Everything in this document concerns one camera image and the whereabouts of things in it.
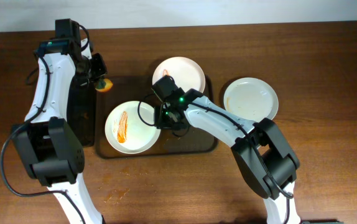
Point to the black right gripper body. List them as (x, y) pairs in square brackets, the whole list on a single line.
[(158, 117)]

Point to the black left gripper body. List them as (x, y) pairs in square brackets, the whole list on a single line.
[(98, 80)]

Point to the orange green sponge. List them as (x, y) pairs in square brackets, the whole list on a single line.
[(103, 85)]

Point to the white plate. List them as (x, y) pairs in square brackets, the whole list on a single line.
[(251, 98), (186, 73), (128, 130)]

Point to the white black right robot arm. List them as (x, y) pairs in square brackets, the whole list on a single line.
[(264, 157)]

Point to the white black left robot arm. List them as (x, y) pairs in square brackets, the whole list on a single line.
[(60, 123)]

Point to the black rectangular sponge tray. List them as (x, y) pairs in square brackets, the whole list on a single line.
[(81, 110)]

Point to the dark brown serving tray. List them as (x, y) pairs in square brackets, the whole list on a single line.
[(134, 88)]

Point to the white plate back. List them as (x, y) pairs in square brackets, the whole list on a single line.
[(186, 73)]

